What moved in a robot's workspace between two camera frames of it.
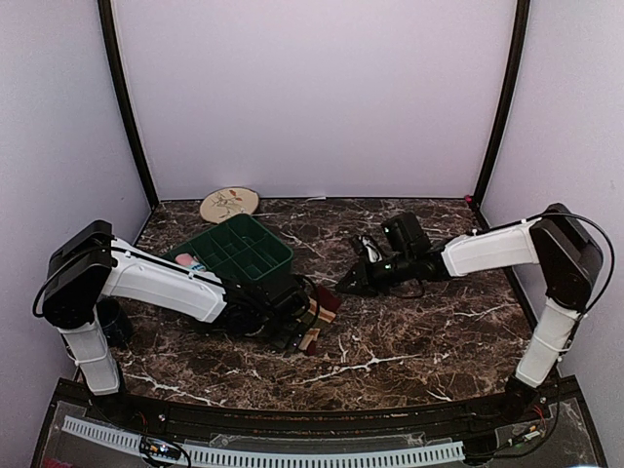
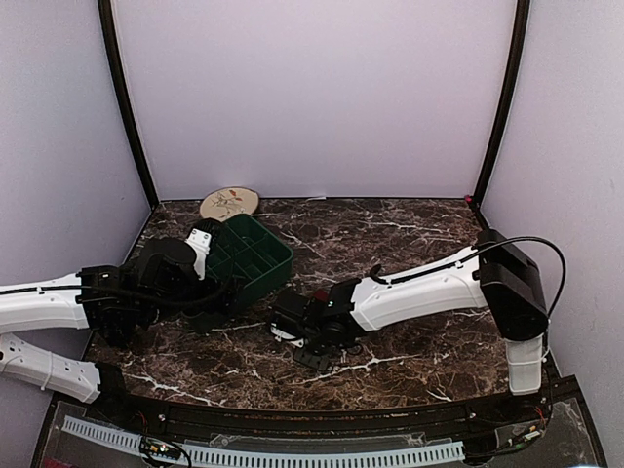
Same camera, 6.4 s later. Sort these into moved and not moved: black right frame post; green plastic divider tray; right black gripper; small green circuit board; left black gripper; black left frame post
Moved: left black gripper; right black gripper
Not moved: green plastic divider tray; small green circuit board; black left frame post; black right frame post
